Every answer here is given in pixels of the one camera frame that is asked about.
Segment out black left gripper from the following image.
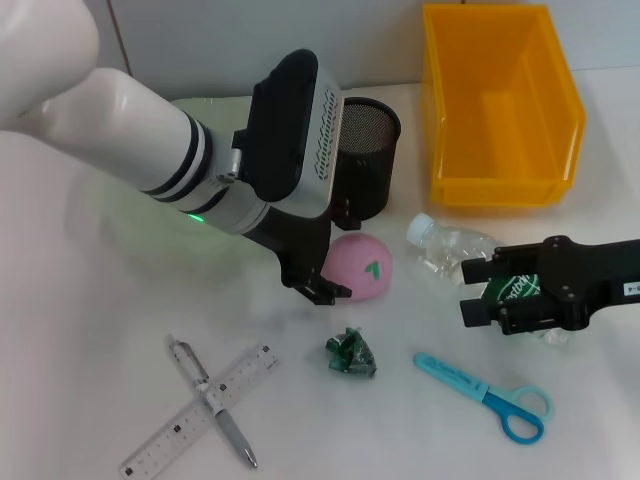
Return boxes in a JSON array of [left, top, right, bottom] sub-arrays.
[[243, 195, 365, 306]]

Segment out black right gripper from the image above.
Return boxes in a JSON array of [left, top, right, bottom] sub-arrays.
[[459, 234, 640, 335]]

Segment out pink toy peach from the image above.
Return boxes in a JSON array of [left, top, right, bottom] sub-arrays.
[[319, 232, 395, 302]]

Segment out clear water bottle green label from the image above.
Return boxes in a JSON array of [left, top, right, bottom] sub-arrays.
[[405, 212, 574, 347]]

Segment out green plastic wrapper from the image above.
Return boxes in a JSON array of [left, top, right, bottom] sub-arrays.
[[324, 327, 379, 379]]

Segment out blue scissors with sheath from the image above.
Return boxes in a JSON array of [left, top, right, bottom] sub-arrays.
[[412, 351, 555, 445]]

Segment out black mesh pen holder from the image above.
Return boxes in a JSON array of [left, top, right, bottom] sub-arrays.
[[329, 96, 403, 223]]

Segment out pale green glass fruit plate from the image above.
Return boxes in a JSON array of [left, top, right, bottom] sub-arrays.
[[99, 97, 281, 256]]

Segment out clear grey ballpoint pen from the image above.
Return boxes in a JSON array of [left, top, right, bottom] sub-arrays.
[[165, 333, 260, 470]]

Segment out clear plastic ruler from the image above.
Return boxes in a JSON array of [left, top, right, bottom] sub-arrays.
[[119, 341, 280, 479]]

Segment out yellow plastic storage bin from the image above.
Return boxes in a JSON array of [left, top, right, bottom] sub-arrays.
[[420, 3, 587, 207]]

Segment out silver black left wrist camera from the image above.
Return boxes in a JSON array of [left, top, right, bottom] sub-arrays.
[[244, 48, 344, 219]]

